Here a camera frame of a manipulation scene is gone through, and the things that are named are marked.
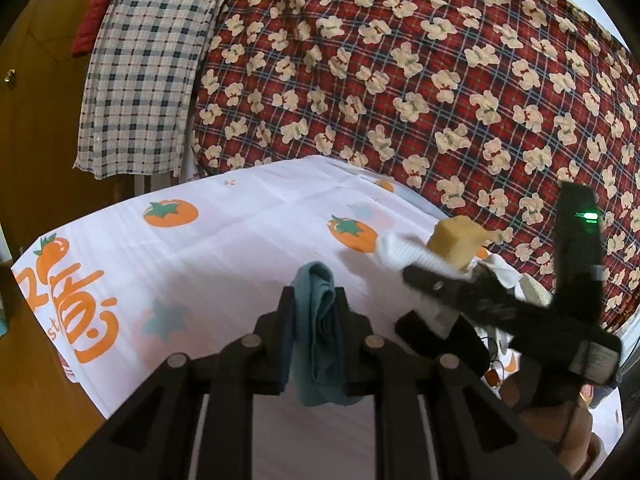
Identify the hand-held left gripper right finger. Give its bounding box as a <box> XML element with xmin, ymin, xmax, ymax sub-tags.
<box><xmin>334</xmin><ymin>287</ymin><xmax>571</xmax><ymax>480</ymax></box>

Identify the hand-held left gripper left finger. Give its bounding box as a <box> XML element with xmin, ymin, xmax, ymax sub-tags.
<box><xmin>57</xmin><ymin>285</ymin><xmax>301</xmax><ymax>480</ymax></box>

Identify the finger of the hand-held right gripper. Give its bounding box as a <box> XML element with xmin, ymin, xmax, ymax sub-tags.
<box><xmin>394</xmin><ymin>309</ymin><xmax>493</xmax><ymax>377</ymax></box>
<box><xmin>403</xmin><ymin>263</ymin><xmax>507</xmax><ymax>314</ymax></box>

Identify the teal cloth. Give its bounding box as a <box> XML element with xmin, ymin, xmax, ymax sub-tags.
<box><xmin>289</xmin><ymin>261</ymin><xmax>363</xmax><ymax>407</ymax></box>

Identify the white knitted sock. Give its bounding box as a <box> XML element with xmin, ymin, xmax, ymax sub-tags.
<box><xmin>375</xmin><ymin>232</ymin><xmax>481</xmax><ymax>341</ymax></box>

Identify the person's right hand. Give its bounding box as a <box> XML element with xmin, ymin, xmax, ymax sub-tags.
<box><xmin>519</xmin><ymin>384</ymin><xmax>607</xmax><ymax>479</ymax></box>

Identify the white persimmon-print sheet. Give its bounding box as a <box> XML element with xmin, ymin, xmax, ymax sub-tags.
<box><xmin>11</xmin><ymin>155</ymin><xmax>626</xmax><ymax>461</ymax></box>

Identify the red plaid bear-print blanket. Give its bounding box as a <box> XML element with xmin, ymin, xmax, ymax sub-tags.
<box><xmin>192</xmin><ymin>0</ymin><xmax>640</xmax><ymax>333</ymax></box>

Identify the blue checked hanging cloth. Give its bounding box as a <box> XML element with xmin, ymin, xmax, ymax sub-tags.
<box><xmin>74</xmin><ymin>0</ymin><xmax>256</xmax><ymax>181</ymax></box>

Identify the wooden door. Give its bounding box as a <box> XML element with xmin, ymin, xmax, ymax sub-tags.
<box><xmin>0</xmin><ymin>0</ymin><xmax>136</xmax><ymax>261</ymax></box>

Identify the red quilted cloth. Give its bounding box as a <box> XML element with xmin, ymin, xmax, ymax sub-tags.
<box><xmin>70</xmin><ymin>0</ymin><xmax>146</xmax><ymax>58</ymax></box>

